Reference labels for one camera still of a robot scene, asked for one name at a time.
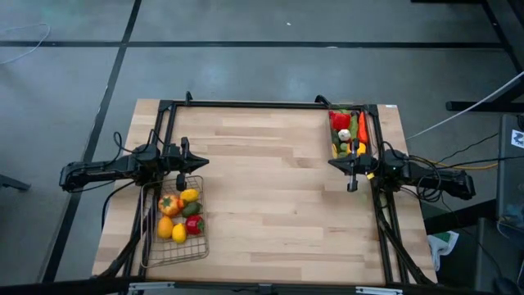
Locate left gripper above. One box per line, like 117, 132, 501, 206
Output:
161, 136, 210, 193

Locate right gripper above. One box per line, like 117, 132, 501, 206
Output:
327, 138, 381, 193

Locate green pea pod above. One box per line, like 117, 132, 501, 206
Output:
331, 130, 349, 159

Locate orange carrot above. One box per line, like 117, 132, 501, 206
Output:
357, 111, 369, 145

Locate large red bell pepper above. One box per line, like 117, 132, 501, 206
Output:
329, 111, 352, 132

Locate orange tomato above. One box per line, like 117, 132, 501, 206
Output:
158, 193, 182, 218

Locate green avocado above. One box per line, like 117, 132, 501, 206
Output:
181, 201, 203, 219

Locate red tomato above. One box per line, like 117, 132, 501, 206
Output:
184, 214, 206, 236

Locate orange citrus fruit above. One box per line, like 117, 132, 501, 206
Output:
156, 216, 175, 240

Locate clear plastic container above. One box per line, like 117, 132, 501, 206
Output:
327, 104, 377, 161

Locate white green bag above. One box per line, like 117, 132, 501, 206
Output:
427, 230, 460, 272

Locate silver aluminium extrusion piece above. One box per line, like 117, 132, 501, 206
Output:
355, 286, 404, 295
128, 281, 176, 293

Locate grey equipment box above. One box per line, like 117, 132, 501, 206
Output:
496, 113, 524, 230

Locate dark grey cabinet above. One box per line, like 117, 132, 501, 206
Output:
474, 216, 524, 295

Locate black floor object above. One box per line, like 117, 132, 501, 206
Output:
0, 173, 32, 193

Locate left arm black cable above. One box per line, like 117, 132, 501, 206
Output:
112, 129, 167, 156

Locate coiled black cables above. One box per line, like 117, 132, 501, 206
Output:
403, 154, 445, 205

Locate wire mesh basket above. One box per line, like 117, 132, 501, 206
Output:
139, 175, 210, 270

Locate black aluminium table frame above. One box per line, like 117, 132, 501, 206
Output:
122, 99, 410, 288

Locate black diagonal frame strut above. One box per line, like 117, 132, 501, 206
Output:
97, 192, 159, 279
374, 192, 436, 286

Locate thick white cable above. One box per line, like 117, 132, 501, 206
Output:
404, 71, 524, 141

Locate black desk frame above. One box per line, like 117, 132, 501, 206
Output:
411, 0, 524, 112

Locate yellow cable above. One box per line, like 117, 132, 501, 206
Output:
425, 159, 499, 170

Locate black power cable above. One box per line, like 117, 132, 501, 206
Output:
409, 154, 524, 167

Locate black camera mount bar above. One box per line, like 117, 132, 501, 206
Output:
0, 275, 496, 295

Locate thin white floor cable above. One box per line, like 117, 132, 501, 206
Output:
0, 22, 51, 66

